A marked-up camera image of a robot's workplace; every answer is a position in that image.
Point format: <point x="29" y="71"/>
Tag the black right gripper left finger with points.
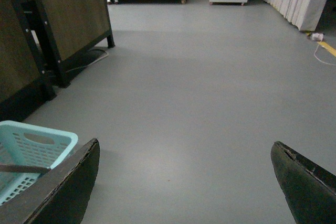
<point x="61" y="195"/>

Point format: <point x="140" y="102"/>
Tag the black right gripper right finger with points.
<point x="308" y="188"/>

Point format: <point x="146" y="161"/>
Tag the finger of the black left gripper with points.
<point x="11" y="168"/>

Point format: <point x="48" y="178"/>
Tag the light blue plastic basket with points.
<point x="31" y="145"/>

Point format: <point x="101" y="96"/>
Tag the white power adapter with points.
<point x="317" y="36"/>

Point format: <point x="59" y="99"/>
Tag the dark wooden display stand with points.
<point x="42" y="46"/>

